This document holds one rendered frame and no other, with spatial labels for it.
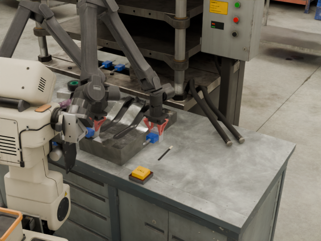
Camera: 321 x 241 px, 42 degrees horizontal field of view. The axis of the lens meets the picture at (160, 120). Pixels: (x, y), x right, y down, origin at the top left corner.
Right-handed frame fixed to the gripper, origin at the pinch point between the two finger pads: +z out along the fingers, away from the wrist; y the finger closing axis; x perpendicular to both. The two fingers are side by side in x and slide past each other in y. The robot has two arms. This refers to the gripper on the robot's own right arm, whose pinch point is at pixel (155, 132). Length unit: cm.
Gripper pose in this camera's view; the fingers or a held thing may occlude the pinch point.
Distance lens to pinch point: 191.1
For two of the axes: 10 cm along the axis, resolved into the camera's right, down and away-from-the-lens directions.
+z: -0.1, 8.8, 4.8
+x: -5.5, 3.9, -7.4
